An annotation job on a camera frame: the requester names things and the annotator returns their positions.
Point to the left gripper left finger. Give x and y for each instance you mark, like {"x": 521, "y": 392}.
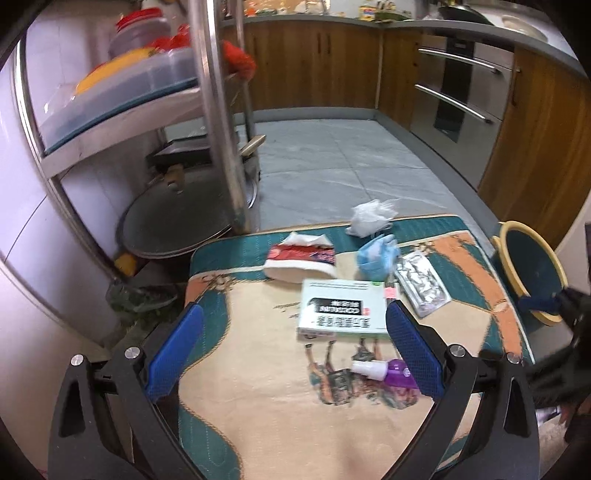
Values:
{"x": 84, "y": 443}

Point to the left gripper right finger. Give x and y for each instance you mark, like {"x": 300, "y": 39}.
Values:
{"x": 482, "y": 424}

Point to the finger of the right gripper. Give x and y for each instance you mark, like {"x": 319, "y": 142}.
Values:
{"x": 548, "y": 305}
{"x": 574, "y": 308}

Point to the purple spray bottle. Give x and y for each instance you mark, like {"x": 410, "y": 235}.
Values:
{"x": 394, "y": 373}

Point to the silver foil blister pack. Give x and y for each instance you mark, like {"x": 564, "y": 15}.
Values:
{"x": 421, "y": 283}

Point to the blue surgical face mask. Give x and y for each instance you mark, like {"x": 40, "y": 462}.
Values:
{"x": 376, "y": 259}

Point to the white tissue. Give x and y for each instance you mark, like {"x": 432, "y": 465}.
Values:
{"x": 370, "y": 218}

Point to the wooden kitchen cabinets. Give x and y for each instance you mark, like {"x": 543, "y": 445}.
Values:
{"x": 336, "y": 99}

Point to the person's right hand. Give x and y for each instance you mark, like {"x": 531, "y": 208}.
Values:
{"x": 577, "y": 408}

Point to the teal bin with yellow rim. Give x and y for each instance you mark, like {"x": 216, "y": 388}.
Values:
{"x": 528, "y": 267}

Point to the teal orange patterned mat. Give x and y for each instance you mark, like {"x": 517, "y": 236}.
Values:
{"x": 259, "y": 402}

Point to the white Coltalin medicine box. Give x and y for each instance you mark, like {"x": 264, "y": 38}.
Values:
{"x": 347, "y": 307}

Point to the dark round pan lid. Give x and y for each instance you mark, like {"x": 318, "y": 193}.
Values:
{"x": 165, "y": 221}

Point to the stainless steel oven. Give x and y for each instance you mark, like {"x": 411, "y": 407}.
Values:
{"x": 461, "y": 98}

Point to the clear plastic storage container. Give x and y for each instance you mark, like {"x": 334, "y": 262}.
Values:
{"x": 105, "y": 62}

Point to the stainless steel rack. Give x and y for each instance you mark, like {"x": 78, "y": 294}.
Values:
{"x": 209, "y": 99}

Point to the red plastic bag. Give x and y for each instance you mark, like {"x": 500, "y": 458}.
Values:
{"x": 238, "y": 61}

